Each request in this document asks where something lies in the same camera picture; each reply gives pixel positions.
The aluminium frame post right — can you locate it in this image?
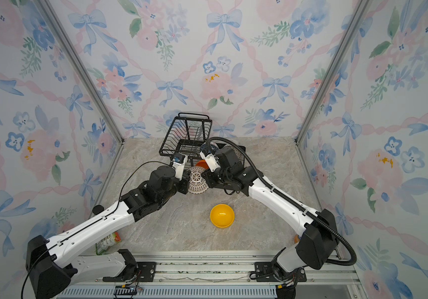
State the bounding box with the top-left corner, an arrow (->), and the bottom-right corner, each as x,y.
295,0 -> 371,146

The green snack packet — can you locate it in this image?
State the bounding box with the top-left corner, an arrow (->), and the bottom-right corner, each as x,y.
95,232 -> 122,255

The white lattice pattern bowl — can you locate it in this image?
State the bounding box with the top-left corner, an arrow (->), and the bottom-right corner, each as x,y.
188,166 -> 209,194

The blue triangle pattern bowl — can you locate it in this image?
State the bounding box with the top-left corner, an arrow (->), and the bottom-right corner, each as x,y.
200,143 -> 219,156

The yellow plastic bowl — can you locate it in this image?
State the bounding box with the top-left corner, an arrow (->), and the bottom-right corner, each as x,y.
210,204 -> 235,229

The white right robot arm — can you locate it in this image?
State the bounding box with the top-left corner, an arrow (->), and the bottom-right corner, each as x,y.
200,146 -> 339,281

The black wire dish rack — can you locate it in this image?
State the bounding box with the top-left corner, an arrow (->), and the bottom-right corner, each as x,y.
159,112 -> 246,174

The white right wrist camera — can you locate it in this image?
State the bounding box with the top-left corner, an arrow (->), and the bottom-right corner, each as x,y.
200,146 -> 220,172

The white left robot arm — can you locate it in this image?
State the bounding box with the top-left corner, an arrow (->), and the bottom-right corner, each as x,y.
26,163 -> 189,299

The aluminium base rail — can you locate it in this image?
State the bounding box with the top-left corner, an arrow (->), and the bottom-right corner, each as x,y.
58,250 -> 366,299

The aluminium frame post left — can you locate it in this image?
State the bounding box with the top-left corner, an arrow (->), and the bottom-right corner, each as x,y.
36,0 -> 124,145

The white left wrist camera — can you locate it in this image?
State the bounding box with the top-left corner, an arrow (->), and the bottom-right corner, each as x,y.
171,153 -> 187,181

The orange plastic bowl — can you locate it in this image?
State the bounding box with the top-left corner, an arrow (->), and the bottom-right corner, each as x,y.
196,160 -> 210,169

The aluminium frame post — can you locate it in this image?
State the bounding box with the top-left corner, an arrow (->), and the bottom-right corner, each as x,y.
36,0 -> 124,145
295,0 -> 371,146

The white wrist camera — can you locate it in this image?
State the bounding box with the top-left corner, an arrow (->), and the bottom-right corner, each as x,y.
200,146 -> 220,172
171,153 -> 187,181

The small dark spice jar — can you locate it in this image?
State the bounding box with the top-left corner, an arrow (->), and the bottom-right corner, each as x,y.
92,205 -> 105,216

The black corrugated cable conduit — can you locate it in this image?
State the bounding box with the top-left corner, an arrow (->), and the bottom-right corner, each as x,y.
205,136 -> 357,267

